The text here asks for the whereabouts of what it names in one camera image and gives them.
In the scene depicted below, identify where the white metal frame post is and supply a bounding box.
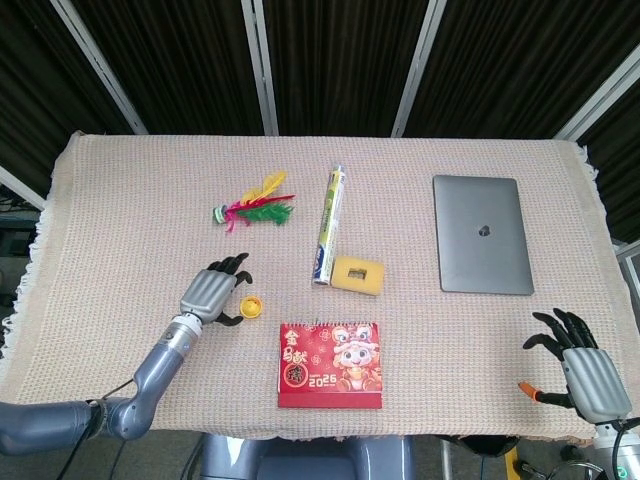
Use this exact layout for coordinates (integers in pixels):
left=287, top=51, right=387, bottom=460
left=49, top=0, right=149, bottom=135
left=554, top=39, right=640, bottom=144
left=391, top=0, right=448, bottom=137
left=0, top=164, right=47, bottom=211
left=241, top=0, right=280, bottom=135

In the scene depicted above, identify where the beige woven tablecloth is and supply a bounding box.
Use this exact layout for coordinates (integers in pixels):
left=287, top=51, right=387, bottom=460
left=0, top=130, right=640, bottom=446

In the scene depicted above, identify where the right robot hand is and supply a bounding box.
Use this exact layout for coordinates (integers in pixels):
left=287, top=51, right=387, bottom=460
left=517, top=307, right=633, bottom=425

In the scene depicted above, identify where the red 2026 desk calendar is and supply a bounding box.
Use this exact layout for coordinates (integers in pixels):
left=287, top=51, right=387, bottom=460
left=277, top=321, right=385, bottom=410

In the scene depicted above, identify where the yellow sponge with hole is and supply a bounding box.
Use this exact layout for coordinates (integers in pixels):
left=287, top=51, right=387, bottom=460
left=330, top=254, right=386, bottom=298

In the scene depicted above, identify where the yellow egg tart toy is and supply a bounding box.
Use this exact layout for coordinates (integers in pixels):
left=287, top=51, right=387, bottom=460
left=239, top=295, right=264, bottom=320

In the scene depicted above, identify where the colourful feather shuttlecock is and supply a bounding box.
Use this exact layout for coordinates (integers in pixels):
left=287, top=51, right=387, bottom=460
left=212, top=171, right=296, bottom=235

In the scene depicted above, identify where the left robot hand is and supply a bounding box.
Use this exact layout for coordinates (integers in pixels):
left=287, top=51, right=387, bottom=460
left=179, top=252, right=254, bottom=329

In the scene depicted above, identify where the grey closed laptop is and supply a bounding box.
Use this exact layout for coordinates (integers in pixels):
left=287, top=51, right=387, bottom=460
left=432, top=174, right=535, bottom=296

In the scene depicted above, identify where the dark brown pleated curtain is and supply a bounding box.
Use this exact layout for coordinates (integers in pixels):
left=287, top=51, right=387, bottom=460
left=0, top=0, right=640, bottom=246

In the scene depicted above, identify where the cling film roll tube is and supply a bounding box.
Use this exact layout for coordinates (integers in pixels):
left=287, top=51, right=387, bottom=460
left=312, top=162, right=347, bottom=287

